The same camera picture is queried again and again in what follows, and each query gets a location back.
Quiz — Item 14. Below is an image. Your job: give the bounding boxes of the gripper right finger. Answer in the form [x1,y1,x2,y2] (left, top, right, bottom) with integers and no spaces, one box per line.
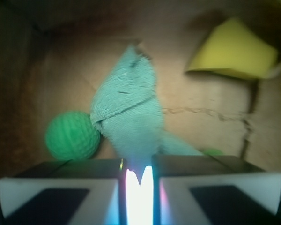
[152,155,281,225]

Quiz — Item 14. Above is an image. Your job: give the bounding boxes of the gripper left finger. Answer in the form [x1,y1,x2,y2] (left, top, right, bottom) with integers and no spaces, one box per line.
[0,159,127,225]

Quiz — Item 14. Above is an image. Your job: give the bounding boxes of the blue terry cloth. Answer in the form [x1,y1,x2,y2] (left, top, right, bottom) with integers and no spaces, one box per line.
[90,45,201,164]

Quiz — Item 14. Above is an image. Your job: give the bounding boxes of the green knitted ball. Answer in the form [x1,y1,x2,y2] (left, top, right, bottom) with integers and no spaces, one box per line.
[44,111,101,160]

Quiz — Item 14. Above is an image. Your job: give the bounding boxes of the brown paper bag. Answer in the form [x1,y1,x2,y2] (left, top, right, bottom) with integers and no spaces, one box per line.
[0,0,281,178]

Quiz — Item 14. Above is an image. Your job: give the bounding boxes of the yellow sponge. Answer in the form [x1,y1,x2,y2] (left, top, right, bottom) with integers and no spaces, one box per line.
[186,17,278,79]

